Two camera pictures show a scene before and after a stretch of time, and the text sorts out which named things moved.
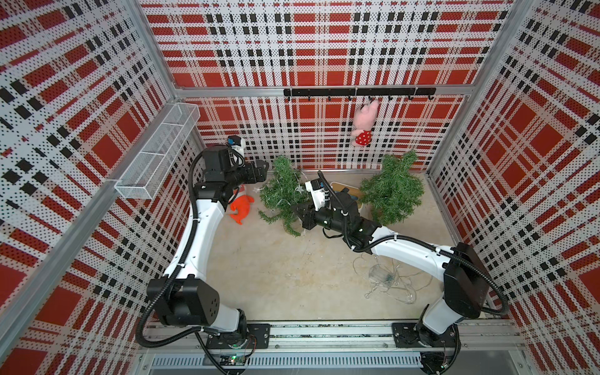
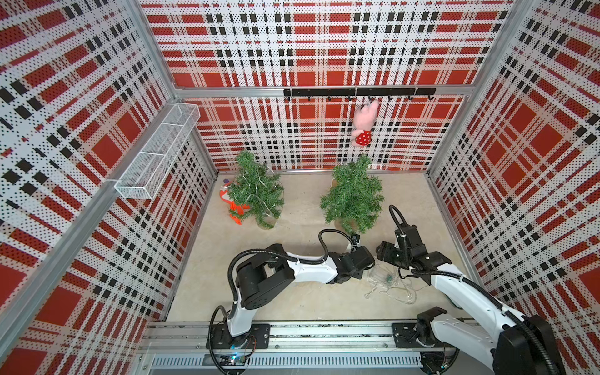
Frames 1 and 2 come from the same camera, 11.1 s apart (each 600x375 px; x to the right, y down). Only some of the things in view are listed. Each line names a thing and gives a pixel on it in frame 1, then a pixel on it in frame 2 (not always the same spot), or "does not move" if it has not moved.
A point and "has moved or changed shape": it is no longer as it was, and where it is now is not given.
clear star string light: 298,189 → 268,191
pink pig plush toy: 364,121 does not move
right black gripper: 307,218 → 385,251
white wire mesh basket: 143,180 does not move
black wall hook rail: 426,92 does not move
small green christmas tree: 395,191 → 355,200
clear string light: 387,276 does not move
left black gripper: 260,173 → 358,275
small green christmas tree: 283,194 has moved or changed shape
